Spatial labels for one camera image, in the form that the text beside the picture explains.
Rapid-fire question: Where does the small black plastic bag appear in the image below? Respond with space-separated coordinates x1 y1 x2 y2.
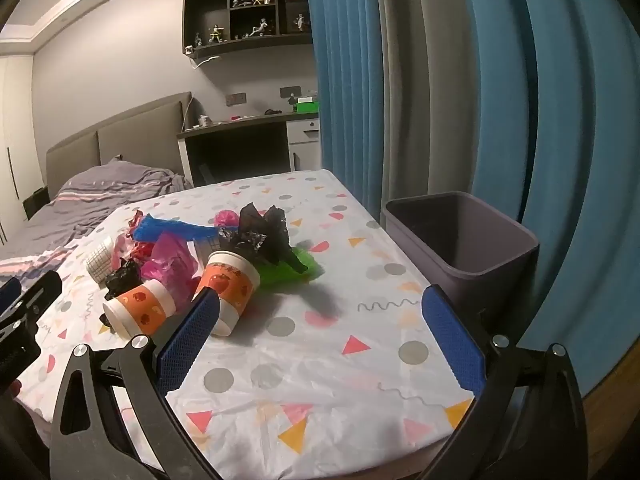
104 258 143 298

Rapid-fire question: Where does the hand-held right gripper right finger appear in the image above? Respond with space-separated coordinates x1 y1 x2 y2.
421 284 588 480

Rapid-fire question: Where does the dark wall shelf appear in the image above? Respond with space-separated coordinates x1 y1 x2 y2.
182 0 313 61

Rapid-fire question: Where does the white patterned tablecloth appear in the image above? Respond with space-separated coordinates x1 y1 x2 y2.
15 169 476 480

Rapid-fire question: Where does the grey plastic bin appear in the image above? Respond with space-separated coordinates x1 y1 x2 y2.
382 191 540 311

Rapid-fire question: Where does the grey striped blanket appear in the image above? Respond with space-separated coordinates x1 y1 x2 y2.
0 156 193 291

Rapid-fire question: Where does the blue curtain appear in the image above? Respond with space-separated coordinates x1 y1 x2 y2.
304 0 396 221
452 0 640 401

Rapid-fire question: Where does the large pink plastic bag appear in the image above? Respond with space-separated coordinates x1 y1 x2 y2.
141 232 201 293

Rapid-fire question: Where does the white wardrobe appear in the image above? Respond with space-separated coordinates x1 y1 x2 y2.
0 55 48 246

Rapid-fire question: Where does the white checked paper cup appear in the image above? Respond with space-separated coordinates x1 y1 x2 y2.
85 235 118 281

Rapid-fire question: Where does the red and clear plastic bag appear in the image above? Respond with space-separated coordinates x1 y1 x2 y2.
111 210 157 268

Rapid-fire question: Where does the black bedside stand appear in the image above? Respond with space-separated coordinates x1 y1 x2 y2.
22 186 48 221

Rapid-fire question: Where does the blue plastic bag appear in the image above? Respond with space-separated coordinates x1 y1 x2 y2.
131 213 221 246

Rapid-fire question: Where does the orange printed paper cup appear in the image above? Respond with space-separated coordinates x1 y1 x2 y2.
192 250 261 337
102 279 177 337

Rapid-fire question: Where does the white drawer cabinet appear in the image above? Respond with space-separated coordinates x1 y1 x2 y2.
286 117 322 171

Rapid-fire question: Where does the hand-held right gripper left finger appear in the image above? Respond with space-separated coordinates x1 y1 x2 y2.
50 287 221 480

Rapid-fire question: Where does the group of shelf figurines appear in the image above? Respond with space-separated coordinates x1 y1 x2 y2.
192 0 311 47

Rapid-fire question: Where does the grey curtain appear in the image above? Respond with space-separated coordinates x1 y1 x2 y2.
372 0 526 226

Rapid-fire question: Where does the dark topped desk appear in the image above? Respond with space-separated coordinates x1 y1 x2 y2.
176 110 321 188

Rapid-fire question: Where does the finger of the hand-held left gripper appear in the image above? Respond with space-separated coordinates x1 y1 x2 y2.
0 276 23 318
0 270 63 341

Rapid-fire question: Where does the green plastic bag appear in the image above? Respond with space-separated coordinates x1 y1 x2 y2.
257 245 323 291

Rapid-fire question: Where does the grey padded bed headboard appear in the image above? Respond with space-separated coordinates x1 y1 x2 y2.
46 91 193 201

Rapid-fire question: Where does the large black plastic bag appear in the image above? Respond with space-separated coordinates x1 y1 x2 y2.
217 203 291 266

